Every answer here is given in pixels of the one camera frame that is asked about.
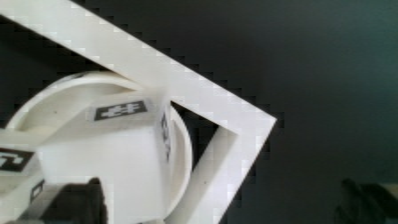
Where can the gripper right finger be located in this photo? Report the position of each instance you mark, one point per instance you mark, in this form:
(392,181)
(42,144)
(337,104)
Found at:
(369,205)

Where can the white U-shaped obstacle fence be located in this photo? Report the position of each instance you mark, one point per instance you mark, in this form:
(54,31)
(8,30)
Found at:
(75,28)

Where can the white round stool seat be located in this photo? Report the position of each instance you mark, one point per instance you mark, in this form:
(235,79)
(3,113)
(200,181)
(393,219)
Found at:
(59,103)

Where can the white stool leg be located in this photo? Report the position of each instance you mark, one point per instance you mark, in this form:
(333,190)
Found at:
(111,145)
(22,178)

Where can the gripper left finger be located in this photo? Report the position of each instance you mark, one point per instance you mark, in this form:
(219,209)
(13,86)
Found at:
(74,208)

